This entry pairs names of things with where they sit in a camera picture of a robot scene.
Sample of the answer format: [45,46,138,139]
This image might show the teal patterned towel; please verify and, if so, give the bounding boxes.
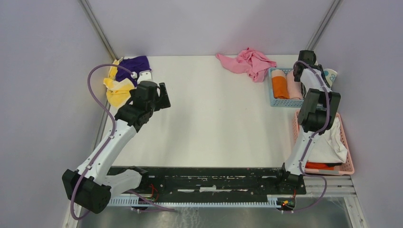
[324,68,338,88]

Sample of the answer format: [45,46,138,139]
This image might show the yellow towel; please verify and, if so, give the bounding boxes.
[103,66,135,108]

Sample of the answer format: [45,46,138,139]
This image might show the green white striped towel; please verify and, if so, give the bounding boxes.
[300,83,307,99]

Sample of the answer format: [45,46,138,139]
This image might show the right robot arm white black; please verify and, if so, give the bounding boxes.
[274,50,341,194]

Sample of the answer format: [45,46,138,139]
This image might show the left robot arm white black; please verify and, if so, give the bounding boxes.
[62,70,171,214]

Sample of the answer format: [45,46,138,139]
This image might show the light pink rolled towel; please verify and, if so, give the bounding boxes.
[286,70,303,100]

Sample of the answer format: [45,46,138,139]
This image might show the purple towel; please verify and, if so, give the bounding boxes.
[115,56,152,87]

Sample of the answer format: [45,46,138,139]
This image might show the orange rolled towel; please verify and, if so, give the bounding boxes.
[271,69,290,99]

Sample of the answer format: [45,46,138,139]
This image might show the blue plastic basket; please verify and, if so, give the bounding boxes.
[267,67,304,108]

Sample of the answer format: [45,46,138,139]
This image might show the pink crumpled towel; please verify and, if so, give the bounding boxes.
[215,48,277,83]

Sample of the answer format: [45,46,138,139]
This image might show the white cloth in basket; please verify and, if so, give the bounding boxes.
[308,117,348,163]

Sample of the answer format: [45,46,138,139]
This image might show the pink plastic basket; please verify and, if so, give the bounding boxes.
[305,113,355,176]

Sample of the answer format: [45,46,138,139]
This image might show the orange cloth in basket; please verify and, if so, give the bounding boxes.
[305,162,334,171]

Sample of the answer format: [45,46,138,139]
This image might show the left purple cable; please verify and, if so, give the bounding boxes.
[69,64,176,220]

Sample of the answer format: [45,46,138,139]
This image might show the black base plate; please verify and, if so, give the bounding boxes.
[108,166,307,205]

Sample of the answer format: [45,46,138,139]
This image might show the aluminium frame rails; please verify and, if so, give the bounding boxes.
[62,176,367,228]

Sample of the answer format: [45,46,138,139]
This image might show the blue slotted cable duct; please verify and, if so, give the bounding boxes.
[108,195,281,209]

